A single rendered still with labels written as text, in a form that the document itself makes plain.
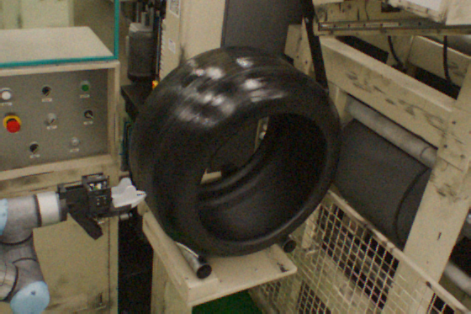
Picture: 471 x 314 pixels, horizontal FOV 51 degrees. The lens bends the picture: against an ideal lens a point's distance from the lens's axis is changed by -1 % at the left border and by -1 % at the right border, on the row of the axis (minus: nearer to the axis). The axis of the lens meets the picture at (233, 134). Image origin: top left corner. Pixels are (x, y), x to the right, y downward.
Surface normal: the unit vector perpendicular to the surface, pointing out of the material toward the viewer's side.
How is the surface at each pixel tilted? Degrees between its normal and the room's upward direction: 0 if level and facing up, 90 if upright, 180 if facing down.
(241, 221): 12
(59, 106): 90
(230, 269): 0
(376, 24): 90
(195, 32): 90
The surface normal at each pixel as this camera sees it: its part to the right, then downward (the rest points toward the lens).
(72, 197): 0.48, 0.46
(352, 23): -0.87, 0.14
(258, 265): 0.11, -0.88
